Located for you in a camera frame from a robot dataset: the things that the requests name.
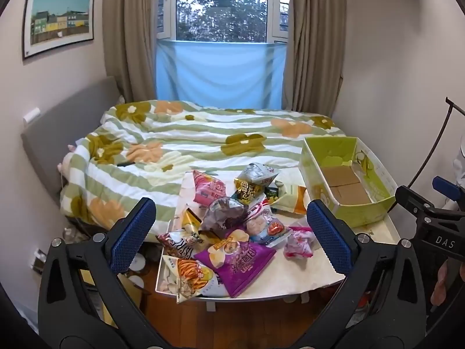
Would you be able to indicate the small dark green snack packet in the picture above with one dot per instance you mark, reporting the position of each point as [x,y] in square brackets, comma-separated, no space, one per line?
[272,193]

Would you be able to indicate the light green orange snack packet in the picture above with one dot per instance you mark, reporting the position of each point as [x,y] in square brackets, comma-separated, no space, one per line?
[290,199]

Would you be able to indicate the gold black snack packet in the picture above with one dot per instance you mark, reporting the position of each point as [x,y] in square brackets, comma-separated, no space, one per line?
[247,189]

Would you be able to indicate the white orange fries snack bag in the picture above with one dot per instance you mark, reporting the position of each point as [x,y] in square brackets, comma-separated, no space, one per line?
[189,278]

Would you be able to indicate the white blue snack packet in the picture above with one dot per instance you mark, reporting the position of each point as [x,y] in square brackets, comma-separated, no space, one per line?
[265,229]

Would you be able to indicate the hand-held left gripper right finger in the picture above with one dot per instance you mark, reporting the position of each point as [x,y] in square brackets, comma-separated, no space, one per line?
[330,236]

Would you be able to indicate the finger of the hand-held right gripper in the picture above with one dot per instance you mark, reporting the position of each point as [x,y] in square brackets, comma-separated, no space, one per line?
[417,201]
[447,188]

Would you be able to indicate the pale pink small snack packet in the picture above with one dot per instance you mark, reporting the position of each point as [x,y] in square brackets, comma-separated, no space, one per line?
[298,243]

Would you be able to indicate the beige curtain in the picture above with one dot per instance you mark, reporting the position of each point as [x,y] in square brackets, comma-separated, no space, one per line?
[129,36]
[314,43]

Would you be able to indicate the black white snack packet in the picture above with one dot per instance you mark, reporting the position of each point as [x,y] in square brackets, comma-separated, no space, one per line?
[178,243]

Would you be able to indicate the purple chip bag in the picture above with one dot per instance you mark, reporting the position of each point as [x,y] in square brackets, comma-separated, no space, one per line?
[239,265]

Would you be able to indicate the white wall switch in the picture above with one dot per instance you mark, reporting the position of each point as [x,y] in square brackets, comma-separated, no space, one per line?
[31,113]

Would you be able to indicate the framed wall picture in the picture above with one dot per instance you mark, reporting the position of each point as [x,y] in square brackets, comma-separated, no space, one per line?
[60,20]

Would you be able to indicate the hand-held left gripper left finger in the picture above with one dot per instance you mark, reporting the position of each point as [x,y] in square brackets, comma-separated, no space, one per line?
[132,234]

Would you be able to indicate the grey bed headboard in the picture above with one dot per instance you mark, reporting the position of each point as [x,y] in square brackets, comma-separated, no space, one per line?
[54,127]

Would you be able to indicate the silver white snack packet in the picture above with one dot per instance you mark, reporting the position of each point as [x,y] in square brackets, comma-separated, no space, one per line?
[258,172]

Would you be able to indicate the green cardboard box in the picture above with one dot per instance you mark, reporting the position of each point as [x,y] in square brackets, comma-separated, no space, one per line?
[348,189]

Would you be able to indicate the brown translucent snack packet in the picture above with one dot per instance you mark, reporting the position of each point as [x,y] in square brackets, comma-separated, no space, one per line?
[223,212]

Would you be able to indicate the pink plush toy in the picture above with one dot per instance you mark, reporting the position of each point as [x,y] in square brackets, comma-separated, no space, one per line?
[64,165]

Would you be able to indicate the floral striped blanket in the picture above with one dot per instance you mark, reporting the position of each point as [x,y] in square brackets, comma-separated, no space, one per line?
[189,134]

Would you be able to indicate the person's right hand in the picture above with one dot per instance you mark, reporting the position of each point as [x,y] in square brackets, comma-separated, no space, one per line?
[441,283]

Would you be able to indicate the small black device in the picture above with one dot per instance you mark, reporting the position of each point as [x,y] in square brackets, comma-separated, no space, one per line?
[125,163]

